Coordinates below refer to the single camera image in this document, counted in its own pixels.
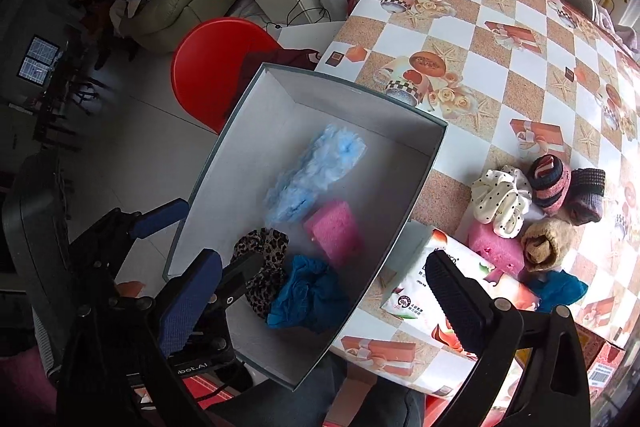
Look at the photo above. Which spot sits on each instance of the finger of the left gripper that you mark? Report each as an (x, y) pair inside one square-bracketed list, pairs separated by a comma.
[(155, 216), (233, 283)]

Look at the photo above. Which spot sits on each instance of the red plastic stool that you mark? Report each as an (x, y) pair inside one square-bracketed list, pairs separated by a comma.
[(206, 67)]

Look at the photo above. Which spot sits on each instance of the leopard print scrunchie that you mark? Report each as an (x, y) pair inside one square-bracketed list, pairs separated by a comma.
[(271, 247)]

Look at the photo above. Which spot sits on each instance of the beige sofa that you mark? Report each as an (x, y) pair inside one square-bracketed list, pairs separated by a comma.
[(162, 24)]

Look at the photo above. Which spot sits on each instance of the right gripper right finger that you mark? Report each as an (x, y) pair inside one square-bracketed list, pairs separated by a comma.
[(553, 390)]

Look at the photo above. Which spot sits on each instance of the purple black knitted hat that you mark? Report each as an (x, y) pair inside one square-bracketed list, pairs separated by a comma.
[(584, 201)]

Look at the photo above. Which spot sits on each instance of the teal blue scrunchie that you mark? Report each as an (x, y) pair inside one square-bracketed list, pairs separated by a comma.
[(556, 288)]

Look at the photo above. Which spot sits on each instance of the red patterned cardboard box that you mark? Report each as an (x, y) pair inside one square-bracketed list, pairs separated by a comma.
[(601, 360)]

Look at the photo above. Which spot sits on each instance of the beige rolled sock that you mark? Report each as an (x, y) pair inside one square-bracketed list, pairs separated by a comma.
[(546, 242)]

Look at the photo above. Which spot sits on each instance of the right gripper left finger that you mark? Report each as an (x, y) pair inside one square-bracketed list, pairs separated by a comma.
[(120, 336)]

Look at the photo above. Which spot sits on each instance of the grey cardboard box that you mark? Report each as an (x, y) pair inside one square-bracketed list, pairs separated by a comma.
[(282, 112)]

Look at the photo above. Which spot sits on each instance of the light blue fluffy duster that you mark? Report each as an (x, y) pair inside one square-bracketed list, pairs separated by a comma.
[(326, 160)]

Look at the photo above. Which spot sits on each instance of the checkered starfish tablecloth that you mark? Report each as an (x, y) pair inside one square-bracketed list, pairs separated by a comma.
[(514, 80)]

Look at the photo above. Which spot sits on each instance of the blue cloth in box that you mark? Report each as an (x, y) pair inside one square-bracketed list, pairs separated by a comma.
[(312, 297)]

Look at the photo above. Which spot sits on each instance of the floral tissue pack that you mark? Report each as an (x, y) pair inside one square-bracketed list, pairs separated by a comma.
[(407, 295)]

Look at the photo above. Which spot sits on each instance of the pink navy sock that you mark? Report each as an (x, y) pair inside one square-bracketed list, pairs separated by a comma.
[(549, 178)]

